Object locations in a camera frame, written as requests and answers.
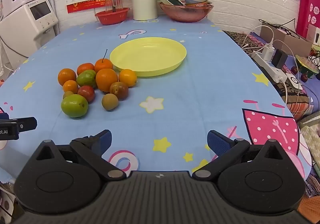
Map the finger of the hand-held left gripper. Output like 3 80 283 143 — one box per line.
0 117 38 132

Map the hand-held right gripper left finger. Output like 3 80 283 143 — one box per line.
29 129 127 181

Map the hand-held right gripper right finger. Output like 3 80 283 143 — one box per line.
192 129 292 181

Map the green mango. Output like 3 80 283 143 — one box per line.
61 94 89 118

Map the red apple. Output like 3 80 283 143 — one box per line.
77 85 95 103

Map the brown fruit plate back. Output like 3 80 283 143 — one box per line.
109 81 129 100

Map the small orange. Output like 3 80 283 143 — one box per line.
63 80 79 94

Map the large orange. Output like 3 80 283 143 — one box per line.
95 68 118 92

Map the round orange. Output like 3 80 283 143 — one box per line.
58 68 77 86
118 69 138 87

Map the green lime fruit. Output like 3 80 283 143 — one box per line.
76 69 97 88

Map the mandarin with long stem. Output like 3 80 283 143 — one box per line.
94 49 114 73

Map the dark orange mandarin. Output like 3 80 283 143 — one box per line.
77 63 95 75

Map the yellow plastic plate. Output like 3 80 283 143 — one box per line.
109 37 187 77

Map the blue printed tablecloth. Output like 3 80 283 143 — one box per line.
0 15 313 189

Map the patterned blanket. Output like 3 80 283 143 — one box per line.
222 30 320 122

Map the white appliance with screen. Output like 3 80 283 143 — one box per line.
0 0 59 62

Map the white power strip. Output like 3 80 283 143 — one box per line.
251 50 288 84

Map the white round device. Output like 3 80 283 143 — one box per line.
285 74 302 92

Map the white charger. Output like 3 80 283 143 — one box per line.
262 43 275 62

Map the black charger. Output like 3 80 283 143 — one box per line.
272 49 288 69

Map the green patterned dish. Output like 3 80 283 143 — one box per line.
295 54 320 78

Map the red plastic basket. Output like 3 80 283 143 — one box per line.
94 7 131 25

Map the cardboard box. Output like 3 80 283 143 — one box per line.
260 26 313 57

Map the pink glass bowl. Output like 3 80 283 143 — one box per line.
158 1 214 23

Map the red gift bag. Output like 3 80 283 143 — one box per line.
296 0 320 39

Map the white cable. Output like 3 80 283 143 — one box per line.
241 25 275 50

